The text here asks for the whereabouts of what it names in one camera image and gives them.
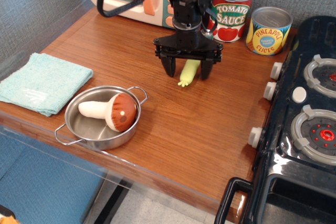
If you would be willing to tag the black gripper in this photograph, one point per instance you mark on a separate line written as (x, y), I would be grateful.
(188, 43)

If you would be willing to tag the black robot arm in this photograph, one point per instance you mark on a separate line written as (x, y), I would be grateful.
(190, 18)

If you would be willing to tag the small steel pot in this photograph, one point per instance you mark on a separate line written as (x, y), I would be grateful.
(95, 132)

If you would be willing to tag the tomato sauce can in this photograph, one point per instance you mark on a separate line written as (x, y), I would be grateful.
(230, 16)

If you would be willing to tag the plush brown mushroom toy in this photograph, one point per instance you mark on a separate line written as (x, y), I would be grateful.
(119, 112)

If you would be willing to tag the pineapple slices can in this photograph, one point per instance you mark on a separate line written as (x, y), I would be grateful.
(268, 30)

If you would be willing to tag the light teal folded cloth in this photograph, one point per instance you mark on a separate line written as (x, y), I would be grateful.
(45, 84)

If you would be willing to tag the black toy stove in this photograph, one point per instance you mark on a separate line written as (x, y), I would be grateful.
(294, 167)

